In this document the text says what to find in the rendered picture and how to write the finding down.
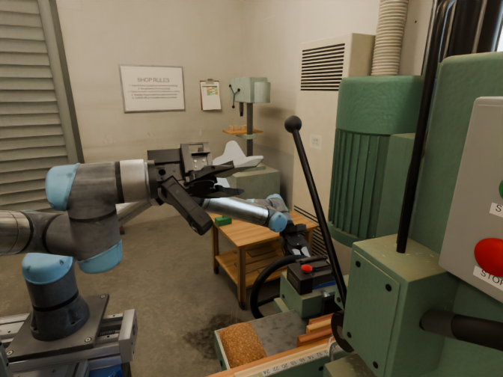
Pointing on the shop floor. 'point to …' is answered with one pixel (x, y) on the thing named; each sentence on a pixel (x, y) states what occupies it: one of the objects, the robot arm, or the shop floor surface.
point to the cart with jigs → (250, 250)
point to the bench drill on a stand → (251, 185)
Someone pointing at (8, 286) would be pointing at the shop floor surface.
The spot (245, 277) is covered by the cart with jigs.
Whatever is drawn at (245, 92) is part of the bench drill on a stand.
